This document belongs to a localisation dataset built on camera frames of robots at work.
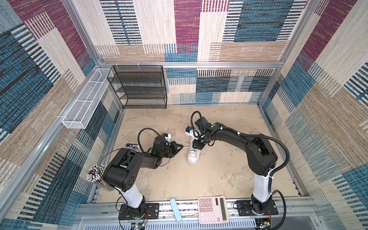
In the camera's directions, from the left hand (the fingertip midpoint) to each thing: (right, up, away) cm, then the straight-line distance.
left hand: (184, 144), depth 90 cm
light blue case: (-4, -29, -19) cm, 35 cm away
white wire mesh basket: (-67, +19, +3) cm, 70 cm away
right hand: (+8, -1, +1) cm, 8 cm away
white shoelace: (+5, -3, -6) cm, 9 cm away
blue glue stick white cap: (-34, -2, +5) cm, 35 cm away
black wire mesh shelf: (-33, +41, +18) cm, 55 cm away
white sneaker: (+6, -6, -5) cm, 10 cm away
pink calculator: (+14, -29, -19) cm, 38 cm away
